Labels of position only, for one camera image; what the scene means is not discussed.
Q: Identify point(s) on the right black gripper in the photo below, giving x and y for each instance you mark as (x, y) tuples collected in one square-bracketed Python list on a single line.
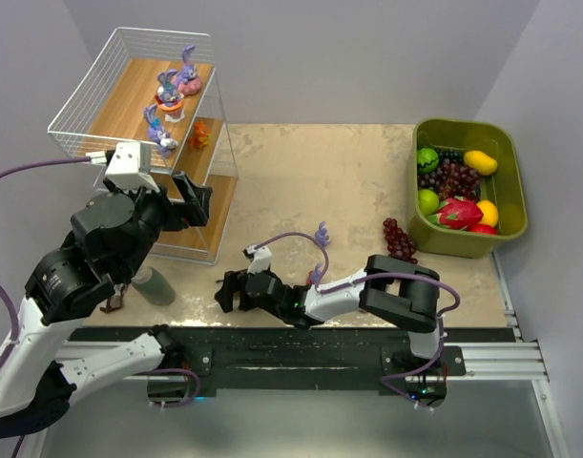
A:
[(239, 290)]

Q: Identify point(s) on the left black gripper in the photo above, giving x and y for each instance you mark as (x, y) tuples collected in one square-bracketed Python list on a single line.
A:
[(187, 202)]

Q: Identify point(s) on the orange dragon toy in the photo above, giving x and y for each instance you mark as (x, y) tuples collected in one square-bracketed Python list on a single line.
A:
[(201, 134)]

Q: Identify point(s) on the small purple bunny toy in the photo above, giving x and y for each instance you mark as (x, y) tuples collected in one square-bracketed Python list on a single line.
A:
[(157, 134)]

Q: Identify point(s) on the purple bunny with red heart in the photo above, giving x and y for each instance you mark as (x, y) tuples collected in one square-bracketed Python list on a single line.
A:
[(314, 275)]

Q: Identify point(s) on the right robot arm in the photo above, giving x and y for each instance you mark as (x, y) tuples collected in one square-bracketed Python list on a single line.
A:
[(402, 293)]

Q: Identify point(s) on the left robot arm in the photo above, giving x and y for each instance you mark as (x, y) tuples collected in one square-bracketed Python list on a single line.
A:
[(109, 241)]

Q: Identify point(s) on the green bottle white cap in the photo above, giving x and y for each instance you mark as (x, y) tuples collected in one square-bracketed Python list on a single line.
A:
[(153, 286)]

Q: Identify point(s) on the purple bunny standing toy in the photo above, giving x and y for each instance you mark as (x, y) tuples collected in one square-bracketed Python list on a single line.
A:
[(321, 235)]

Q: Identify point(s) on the brown chocolate bar wrapper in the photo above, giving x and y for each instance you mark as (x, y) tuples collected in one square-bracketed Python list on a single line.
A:
[(115, 302)]

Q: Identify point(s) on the red grape bunch on table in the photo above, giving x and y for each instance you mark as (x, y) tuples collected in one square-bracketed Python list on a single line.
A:
[(398, 243)]

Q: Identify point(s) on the green lime toy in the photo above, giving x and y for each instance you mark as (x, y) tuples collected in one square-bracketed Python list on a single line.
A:
[(428, 202)]

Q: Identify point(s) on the green watermelon toy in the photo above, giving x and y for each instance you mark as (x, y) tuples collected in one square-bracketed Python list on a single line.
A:
[(427, 160)]

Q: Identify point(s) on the pink dragon fruit toy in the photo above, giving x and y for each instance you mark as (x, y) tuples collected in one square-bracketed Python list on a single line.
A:
[(456, 214)]

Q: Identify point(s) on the red grape bunch in bin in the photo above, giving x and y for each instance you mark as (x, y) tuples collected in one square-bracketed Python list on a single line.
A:
[(450, 180)]

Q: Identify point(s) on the red apple toy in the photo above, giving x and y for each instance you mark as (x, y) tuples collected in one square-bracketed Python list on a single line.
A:
[(483, 229)]

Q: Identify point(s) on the dark blue grape bunch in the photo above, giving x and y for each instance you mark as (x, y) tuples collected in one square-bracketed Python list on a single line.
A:
[(450, 155)]

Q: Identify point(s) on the yellow lemon toy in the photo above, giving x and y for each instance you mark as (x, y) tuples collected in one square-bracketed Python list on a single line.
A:
[(490, 215)]

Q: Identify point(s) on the yellow mango toy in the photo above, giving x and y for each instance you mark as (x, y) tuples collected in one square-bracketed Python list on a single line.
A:
[(481, 162)]

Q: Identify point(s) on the green plastic bin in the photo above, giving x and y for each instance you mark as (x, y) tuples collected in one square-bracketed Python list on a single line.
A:
[(503, 188)]

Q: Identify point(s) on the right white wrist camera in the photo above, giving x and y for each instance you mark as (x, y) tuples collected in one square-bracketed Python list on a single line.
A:
[(260, 258)]

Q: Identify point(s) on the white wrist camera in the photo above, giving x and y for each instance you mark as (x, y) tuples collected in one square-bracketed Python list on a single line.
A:
[(260, 258), (127, 166)]

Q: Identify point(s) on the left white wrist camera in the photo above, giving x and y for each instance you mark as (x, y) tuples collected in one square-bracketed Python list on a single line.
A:
[(127, 166)]

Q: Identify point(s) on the black mounting base rail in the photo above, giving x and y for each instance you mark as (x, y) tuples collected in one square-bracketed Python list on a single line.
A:
[(330, 358)]

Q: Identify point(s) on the white wire wooden shelf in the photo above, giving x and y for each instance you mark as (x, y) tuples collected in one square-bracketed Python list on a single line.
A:
[(107, 108)]

